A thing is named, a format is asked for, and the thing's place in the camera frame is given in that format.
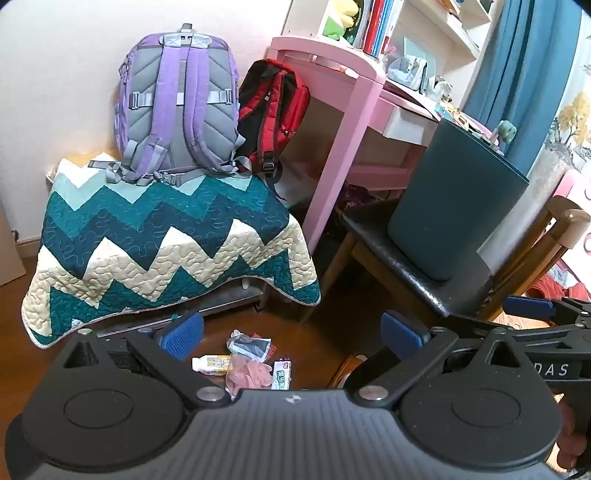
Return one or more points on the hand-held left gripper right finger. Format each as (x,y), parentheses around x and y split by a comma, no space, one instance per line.
(399,330)

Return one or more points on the small white drink bottle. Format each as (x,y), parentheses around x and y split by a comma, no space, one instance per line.
(212,364)

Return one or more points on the red black backpack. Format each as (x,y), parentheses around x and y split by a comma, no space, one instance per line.
(272,106)

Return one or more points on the green plush toy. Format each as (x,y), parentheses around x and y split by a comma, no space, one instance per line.
(333,26)

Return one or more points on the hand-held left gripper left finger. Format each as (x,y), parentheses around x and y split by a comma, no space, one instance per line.
(182,330)

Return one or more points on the dark teal bin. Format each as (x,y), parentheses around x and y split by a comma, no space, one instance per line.
(438,207)

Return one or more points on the row of upright books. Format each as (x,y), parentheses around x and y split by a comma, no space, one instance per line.
(378,23)

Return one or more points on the orange red cloth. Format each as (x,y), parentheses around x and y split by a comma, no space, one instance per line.
(563,288)

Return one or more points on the brown cardboard sheet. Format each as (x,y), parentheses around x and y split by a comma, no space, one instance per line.
(11,249)

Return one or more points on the pale green sheet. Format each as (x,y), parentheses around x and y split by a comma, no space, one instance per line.
(419,48)

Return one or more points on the pink desk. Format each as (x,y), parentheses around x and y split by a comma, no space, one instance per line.
(332,152)

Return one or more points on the metal bench frame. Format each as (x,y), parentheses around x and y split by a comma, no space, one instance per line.
(221,300)

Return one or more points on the pink plastic wrapper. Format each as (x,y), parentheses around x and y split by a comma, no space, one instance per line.
(247,376)

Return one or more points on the tree print curtain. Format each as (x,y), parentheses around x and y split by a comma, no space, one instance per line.
(568,124)

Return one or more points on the person's right hand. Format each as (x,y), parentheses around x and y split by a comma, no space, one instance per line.
(568,438)

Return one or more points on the white bookshelf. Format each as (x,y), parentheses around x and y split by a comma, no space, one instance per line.
(434,18)

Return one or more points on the pink white toy board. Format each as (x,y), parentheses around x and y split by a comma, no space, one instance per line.
(572,207)

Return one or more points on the purple patterned bag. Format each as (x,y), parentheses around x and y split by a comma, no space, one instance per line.
(360,196)

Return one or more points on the blue curtain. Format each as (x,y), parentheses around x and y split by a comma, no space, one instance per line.
(521,69)

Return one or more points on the light blue pencil case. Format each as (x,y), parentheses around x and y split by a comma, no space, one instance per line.
(406,71)

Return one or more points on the grey pouch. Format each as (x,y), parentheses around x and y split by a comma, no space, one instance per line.
(439,87)

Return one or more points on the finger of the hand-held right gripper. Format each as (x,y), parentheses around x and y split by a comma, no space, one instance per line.
(526,307)
(531,330)

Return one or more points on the black silver snack packet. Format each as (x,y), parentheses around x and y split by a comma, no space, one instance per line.
(249,345)

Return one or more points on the wooden chair black seat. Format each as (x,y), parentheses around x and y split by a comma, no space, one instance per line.
(392,263)

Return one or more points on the green toy figure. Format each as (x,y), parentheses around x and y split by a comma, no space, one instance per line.
(504,136)

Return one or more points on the purple grey backpack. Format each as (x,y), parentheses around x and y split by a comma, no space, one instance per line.
(184,115)

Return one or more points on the teal cream zigzag quilt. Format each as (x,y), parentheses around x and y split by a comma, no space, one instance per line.
(161,230)

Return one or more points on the white green snack packet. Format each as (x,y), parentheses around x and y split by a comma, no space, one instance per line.
(281,374)

